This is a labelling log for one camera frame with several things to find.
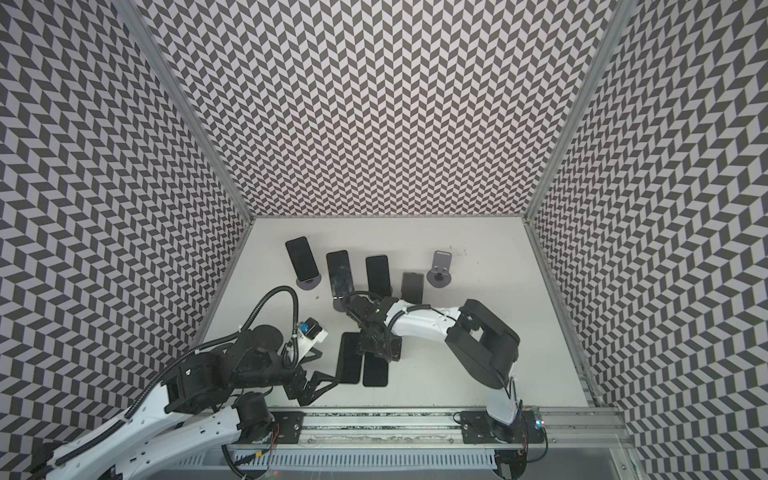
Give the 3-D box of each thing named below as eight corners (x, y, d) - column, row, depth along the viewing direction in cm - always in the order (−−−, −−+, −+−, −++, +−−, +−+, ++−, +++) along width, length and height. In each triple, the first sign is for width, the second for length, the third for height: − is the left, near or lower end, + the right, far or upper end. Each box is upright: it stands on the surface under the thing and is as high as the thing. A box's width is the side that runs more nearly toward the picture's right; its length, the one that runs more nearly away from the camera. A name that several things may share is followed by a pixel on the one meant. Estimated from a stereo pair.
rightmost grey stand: (427, 288, 101) (429, 271, 93) (425, 267, 106) (428, 250, 98) (449, 288, 101) (453, 271, 93) (446, 267, 106) (450, 250, 98)
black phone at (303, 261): (303, 291, 100) (290, 265, 88) (297, 269, 106) (284, 241, 94) (322, 285, 101) (312, 258, 89) (315, 263, 107) (305, 235, 95)
